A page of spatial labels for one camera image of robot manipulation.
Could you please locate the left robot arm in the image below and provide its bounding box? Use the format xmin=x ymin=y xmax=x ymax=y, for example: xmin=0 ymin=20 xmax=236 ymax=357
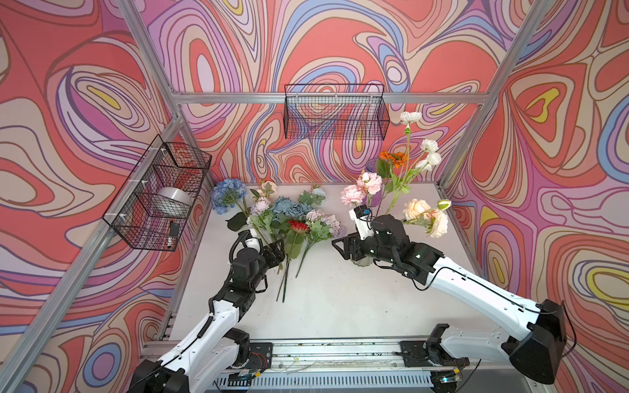
xmin=128 ymin=239 xmax=286 ymax=392

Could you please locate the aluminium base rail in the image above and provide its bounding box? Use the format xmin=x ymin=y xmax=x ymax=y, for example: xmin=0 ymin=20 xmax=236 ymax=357
xmin=132 ymin=336 xmax=542 ymax=393

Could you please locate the black wire basket left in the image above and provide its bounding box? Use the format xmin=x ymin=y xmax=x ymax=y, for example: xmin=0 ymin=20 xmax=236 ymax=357
xmin=103 ymin=135 xmax=212 ymax=252

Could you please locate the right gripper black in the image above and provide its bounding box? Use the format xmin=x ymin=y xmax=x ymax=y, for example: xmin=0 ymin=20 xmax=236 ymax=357
xmin=331 ymin=230 xmax=396 ymax=264

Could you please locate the black wire basket back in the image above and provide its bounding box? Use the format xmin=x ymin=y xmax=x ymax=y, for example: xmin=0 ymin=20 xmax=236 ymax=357
xmin=283 ymin=82 xmax=390 ymax=141

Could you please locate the blue hydrangea flower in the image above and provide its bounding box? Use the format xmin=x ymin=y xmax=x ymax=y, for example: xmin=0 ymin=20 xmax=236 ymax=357
xmin=211 ymin=178 xmax=247 ymax=215

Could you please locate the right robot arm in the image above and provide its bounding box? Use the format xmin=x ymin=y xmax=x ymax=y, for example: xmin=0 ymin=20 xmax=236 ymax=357
xmin=332 ymin=210 xmax=568 ymax=385

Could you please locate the lilac pink hydrangea stem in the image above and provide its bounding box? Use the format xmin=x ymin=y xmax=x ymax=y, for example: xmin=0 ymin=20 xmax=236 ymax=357
xmin=296 ymin=210 xmax=346 ymax=277

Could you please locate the orange gerbera flower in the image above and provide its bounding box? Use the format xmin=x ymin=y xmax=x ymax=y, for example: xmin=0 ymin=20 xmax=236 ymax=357
xmin=376 ymin=151 xmax=408 ymax=196

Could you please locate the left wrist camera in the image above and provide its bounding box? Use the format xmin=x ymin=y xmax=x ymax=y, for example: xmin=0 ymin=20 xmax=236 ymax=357
xmin=244 ymin=229 xmax=264 ymax=252

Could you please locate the black wire basket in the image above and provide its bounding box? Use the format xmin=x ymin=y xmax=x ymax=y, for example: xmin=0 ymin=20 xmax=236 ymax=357
xmin=103 ymin=135 xmax=212 ymax=252
xmin=283 ymin=82 xmax=390 ymax=141

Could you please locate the red gerbera flower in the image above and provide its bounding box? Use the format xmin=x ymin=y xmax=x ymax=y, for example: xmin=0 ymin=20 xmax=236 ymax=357
xmin=276 ymin=220 xmax=310 ymax=303

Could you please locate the pink peony flower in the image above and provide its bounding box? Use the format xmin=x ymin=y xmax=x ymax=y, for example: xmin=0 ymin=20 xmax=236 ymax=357
xmin=341 ymin=172 xmax=383 ymax=207

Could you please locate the white tape roll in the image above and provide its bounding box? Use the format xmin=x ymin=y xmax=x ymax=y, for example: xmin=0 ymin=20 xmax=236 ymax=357
xmin=155 ymin=187 xmax=193 ymax=219

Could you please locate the cream white flower spray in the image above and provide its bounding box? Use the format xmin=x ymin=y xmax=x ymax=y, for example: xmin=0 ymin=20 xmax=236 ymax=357
xmin=386 ymin=111 xmax=451 ymax=238

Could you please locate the clear glass vase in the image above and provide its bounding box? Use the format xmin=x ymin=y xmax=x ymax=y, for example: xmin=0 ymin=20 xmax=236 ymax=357
xmin=352 ymin=256 xmax=373 ymax=267

